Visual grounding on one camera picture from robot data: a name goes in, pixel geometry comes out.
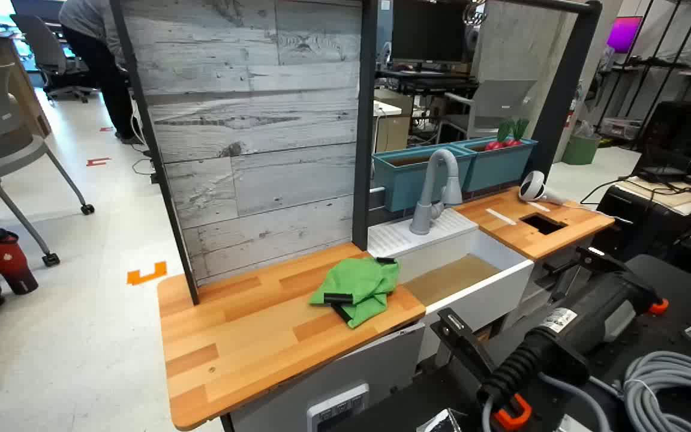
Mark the long teal bin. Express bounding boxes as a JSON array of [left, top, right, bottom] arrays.
[[372, 144, 474, 217]]

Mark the person in dark trousers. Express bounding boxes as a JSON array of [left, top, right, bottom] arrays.
[[56, 0, 143, 147]]

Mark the wooden box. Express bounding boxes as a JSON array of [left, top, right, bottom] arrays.
[[372, 87, 413, 155]]

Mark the gray wood panel backdrop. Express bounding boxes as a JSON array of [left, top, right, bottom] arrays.
[[119, 0, 365, 283]]

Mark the white sink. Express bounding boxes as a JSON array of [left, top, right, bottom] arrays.
[[365, 210, 538, 337]]

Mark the white strip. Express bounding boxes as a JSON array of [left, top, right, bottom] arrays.
[[485, 207, 520, 229]]

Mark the gray faucet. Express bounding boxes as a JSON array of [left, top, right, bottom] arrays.
[[408, 147, 465, 239]]

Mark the dark office chair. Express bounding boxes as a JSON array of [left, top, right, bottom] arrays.
[[12, 11, 96, 105]]

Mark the short teal bin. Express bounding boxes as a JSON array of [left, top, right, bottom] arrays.
[[454, 137, 540, 194]]

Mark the black equipment box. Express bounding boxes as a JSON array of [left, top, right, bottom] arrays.
[[599, 181, 691, 267]]

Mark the green bucket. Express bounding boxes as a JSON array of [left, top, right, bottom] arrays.
[[562, 131, 599, 168]]

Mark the wooden counter with cutout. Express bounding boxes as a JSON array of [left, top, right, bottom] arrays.
[[454, 187, 617, 265]]

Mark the orange floor tape marker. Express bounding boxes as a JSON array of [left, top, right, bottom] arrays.
[[125, 260, 170, 289]]

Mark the purple lit monitor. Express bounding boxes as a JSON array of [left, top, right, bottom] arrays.
[[605, 15, 646, 56]]

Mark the black clamp orange trigger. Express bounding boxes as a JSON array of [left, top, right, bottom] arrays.
[[432, 267, 675, 432]]

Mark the plain wooden counter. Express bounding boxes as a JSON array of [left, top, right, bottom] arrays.
[[155, 243, 427, 432]]

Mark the thick black frame post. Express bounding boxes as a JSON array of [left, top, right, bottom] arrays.
[[523, 0, 605, 181]]

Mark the red bottle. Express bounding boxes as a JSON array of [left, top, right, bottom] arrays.
[[0, 225, 41, 297]]

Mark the slanted black frame post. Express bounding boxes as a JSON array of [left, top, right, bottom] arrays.
[[107, 0, 201, 307]]

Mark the gray cable coil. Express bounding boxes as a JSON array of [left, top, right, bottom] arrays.
[[622, 349, 691, 432]]

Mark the green towel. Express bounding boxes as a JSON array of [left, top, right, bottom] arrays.
[[306, 257, 402, 331]]

